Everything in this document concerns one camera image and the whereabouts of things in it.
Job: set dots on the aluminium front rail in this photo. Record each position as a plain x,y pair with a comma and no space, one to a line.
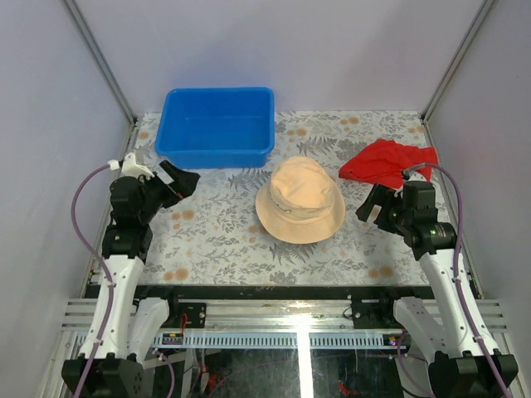
272,315

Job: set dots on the blue white cable duct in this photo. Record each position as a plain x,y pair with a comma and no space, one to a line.
278,340

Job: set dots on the aluminium frame post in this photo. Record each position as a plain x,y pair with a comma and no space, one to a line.
88,37
468,39

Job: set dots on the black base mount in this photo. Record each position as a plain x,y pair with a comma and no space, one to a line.
185,314
372,307

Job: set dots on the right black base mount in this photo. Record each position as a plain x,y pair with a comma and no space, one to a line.
372,307

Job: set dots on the right aluminium frame post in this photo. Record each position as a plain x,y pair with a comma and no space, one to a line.
468,39

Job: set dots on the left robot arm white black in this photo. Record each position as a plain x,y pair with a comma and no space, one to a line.
111,361

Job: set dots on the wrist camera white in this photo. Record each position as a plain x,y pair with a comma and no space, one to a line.
410,174
129,167

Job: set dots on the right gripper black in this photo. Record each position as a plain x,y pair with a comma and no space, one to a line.
380,195

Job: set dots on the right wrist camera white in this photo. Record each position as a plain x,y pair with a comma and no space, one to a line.
410,174

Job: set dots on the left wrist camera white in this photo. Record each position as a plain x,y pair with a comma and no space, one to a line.
129,167

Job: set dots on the red cloth hat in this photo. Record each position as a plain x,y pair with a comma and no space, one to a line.
383,161

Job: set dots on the beige black hat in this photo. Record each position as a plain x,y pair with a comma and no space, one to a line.
300,204

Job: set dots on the blue plastic bin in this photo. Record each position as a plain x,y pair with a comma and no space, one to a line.
217,127

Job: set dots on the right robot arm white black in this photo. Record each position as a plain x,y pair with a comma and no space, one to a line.
463,358

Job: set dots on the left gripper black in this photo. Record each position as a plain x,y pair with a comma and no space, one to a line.
184,185

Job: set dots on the left aluminium frame post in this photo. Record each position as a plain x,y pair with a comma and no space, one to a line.
88,37

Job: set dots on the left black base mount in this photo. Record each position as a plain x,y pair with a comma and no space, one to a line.
185,314

